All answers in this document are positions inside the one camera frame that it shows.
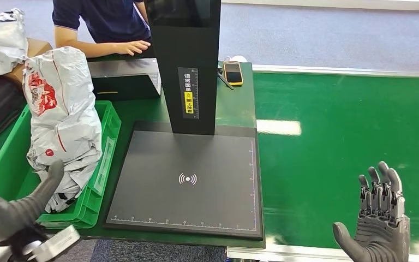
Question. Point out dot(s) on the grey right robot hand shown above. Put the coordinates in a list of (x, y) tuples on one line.
[(383, 235)]

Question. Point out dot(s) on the person's right hand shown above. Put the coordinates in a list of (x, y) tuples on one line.
[(133, 47)]

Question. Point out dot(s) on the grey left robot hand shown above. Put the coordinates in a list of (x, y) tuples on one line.
[(25, 211)]

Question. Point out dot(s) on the grey courier bag red stripe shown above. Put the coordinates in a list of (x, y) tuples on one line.
[(68, 115)]

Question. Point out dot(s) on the person's right forearm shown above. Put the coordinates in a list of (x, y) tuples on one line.
[(86, 47)]

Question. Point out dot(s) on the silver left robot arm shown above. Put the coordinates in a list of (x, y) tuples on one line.
[(3, 251)]

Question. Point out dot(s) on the person's left forearm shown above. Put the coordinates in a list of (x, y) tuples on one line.
[(141, 12)]

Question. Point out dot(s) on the brown cardboard box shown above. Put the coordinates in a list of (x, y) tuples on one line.
[(37, 47)]

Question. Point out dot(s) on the green conveyor belt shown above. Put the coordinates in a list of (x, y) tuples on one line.
[(339, 144)]

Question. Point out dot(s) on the black inbound scanning machine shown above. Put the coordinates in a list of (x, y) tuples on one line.
[(195, 170)]

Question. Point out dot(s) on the dark open laptop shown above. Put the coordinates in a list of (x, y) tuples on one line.
[(126, 86)]

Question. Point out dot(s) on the person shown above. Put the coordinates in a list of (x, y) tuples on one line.
[(101, 18)]

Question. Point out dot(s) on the crumpled grey courier bag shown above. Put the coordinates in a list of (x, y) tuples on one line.
[(77, 184)]

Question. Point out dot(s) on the green plastic crate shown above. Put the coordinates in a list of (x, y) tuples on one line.
[(97, 202)]

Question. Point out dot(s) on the black pen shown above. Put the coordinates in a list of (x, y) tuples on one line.
[(225, 81)]

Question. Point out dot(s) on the phone with yellow case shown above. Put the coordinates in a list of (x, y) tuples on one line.
[(233, 73)]

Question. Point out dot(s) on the small white device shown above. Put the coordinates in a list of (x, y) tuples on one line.
[(236, 58)]

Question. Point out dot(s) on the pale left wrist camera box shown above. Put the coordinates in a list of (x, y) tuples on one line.
[(57, 244)]

